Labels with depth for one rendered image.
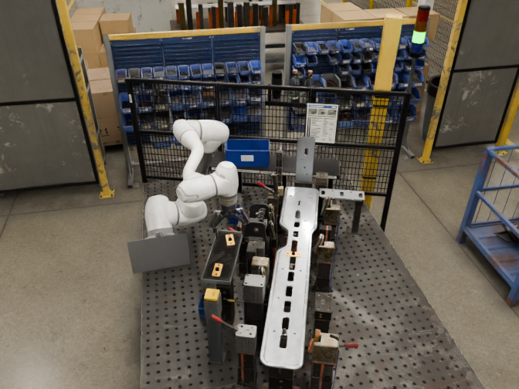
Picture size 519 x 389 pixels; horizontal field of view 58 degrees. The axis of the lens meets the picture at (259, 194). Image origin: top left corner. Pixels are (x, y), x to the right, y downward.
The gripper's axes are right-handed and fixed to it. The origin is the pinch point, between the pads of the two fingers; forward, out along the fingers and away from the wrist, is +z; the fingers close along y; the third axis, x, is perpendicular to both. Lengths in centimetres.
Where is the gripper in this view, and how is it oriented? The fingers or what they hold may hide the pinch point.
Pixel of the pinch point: (229, 234)
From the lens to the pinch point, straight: 239.9
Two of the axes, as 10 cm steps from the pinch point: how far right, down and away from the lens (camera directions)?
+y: 9.8, -1.0, 1.5
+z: 0.0, 8.2, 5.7
